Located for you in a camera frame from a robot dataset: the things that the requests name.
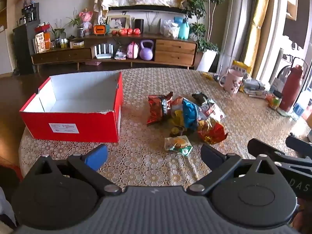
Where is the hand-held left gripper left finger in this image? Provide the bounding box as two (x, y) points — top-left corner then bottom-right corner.
(33, 144), (123, 197)

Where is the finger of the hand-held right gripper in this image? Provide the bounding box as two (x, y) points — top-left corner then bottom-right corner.
(247, 138), (312, 168)
(286, 134), (312, 157)

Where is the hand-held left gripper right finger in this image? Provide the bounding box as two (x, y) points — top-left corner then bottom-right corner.
(186, 143), (278, 197)

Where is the red yellow snack packet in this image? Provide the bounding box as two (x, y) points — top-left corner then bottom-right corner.
(197, 119), (228, 145)

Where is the red cardboard shoe box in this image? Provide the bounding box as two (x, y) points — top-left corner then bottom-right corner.
(19, 71), (123, 143)

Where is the green yellow pastry packet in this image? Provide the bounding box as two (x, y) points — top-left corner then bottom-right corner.
(164, 135), (193, 157)

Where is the brown round pastry packet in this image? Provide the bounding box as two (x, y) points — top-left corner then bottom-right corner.
(169, 126), (188, 137)

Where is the white red snack packet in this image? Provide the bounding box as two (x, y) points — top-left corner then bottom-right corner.
(200, 100), (226, 122)

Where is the blue snack packet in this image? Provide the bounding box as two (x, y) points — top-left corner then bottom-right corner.
(182, 97), (201, 129)

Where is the red brown striped snack packet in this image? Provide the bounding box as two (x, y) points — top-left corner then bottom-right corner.
(146, 92), (174, 125)

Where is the small jar with black lid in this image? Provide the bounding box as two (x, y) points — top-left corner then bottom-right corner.
(268, 90), (283, 110)

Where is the clear yellow snack packet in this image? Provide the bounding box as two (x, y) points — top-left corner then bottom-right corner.
(169, 96), (193, 127)

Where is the red thermos bottle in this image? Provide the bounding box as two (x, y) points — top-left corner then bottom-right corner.
(278, 65), (304, 113)

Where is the stack of papers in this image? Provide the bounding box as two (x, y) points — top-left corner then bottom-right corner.
(244, 78), (267, 99)

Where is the small black packet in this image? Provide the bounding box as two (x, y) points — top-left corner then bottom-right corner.
(191, 92), (209, 106)

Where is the pink mug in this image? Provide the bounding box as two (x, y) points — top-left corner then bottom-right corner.
(219, 69), (244, 95)

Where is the yellow white packet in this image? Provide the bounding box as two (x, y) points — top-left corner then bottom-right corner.
(231, 60), (252, 78)

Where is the red curved object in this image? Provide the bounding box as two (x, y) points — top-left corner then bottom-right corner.
(0, 163), (23, 183)

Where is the white planter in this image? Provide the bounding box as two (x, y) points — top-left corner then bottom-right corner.
(196, 49), (218, 72)

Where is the white cloth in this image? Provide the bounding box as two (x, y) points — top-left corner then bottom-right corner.
(0, 186), (16, 227)

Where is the white router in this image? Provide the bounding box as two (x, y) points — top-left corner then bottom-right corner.
(95, 43), (114, 59)

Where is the pile of booklets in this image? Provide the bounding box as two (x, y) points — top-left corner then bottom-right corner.
(114, 47), (127, 60)

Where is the wooden TV cabinet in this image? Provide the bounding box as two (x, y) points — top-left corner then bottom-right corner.
(31, 33), (198, 70)

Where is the pink lunch box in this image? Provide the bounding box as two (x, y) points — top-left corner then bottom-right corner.
(127, 41), (139, 59)

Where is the purple kettlebell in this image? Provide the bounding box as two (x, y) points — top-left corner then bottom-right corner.
(139, 40), (154, 61)

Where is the grey curtain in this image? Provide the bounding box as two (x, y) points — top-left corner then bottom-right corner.
(217, 0), (259, 74)

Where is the white orange snack box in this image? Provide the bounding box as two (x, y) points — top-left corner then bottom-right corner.
(35, 32), (47, 53)

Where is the orange radio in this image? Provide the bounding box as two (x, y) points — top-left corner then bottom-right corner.
(93, 24), (110, 35)

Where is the small plant in striped pot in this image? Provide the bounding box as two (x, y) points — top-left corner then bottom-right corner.
(66, 8), (85, 38)

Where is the black cabinet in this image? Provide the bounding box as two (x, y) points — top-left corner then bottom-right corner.
(13, 19), (41, 75)

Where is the yellow curtain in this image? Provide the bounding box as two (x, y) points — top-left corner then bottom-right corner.
(244, 0), (272, 78)

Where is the teal spray bottle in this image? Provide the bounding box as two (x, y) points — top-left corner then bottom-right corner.
(179, 17), (190, 39)

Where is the leafy potted plant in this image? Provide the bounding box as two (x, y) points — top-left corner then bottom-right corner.
(49, 19), (66, 41)

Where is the clear plastic bag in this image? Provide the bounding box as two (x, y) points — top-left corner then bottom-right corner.
(161, 19), (180, 39)

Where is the pink plush toy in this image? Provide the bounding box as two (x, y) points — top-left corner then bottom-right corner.
(79, 10), (94, 33)

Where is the green potted tree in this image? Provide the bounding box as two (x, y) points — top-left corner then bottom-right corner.
(183, 0), (228, 53)

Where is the black television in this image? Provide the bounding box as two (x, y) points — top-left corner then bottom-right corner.
(108, 5), (188, 14)

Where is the black coffee machine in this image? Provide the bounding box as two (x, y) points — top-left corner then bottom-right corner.
(21, 3), (40, 23)

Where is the photo frame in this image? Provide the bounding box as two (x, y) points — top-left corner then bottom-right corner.
(106, 15), (131, 31)

